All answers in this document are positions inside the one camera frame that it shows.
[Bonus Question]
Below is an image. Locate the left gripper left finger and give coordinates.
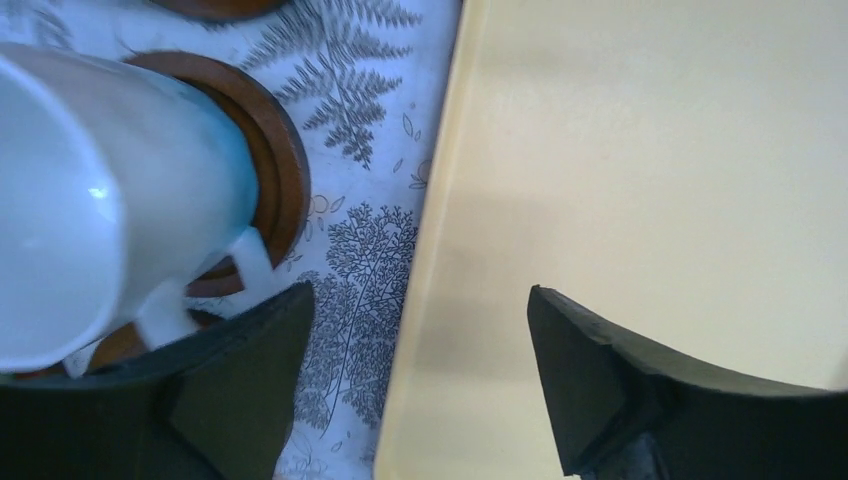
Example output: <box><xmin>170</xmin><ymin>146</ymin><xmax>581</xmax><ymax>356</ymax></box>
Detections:
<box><xmin>1</xmin><ymin>282</ymin><xmax>315</xmax><ymax>479</ymax></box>

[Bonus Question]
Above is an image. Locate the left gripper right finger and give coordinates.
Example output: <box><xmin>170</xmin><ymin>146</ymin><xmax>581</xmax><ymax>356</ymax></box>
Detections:
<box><xmin>527</xmin><ymin>285</ymin><xmax>847</xmax><ymax>479</ymax></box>

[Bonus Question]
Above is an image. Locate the brown wooden coaster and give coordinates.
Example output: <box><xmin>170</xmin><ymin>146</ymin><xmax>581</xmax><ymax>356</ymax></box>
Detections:
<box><xmin>152</xmin><ymin>0</ymin><xmax>288</xmax><ymax>22</ymax></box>
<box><xmin>13</xmin><ymin>50</ymin><xmax>313</xmax><ymax>382</ymax></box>

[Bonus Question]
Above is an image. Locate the white mug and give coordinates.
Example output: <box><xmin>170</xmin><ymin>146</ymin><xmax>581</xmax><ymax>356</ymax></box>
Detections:
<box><xmin>0</xmin><ymin>42</ymin><xmax>276</xmax><ymax>374</ymax></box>

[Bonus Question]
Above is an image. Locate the yellow tray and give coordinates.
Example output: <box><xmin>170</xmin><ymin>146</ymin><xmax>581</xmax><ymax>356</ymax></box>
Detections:
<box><xmin>374</xmin><ymin>1</ymin><xmax>847</xmax><ymax>479</ymax></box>

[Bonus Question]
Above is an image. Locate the floral tablecloth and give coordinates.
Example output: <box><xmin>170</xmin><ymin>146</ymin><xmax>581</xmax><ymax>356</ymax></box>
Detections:
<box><xmin>1</xmin><ymin>1</ymin><xmax>462</xmax><ymax>479</ymax></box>

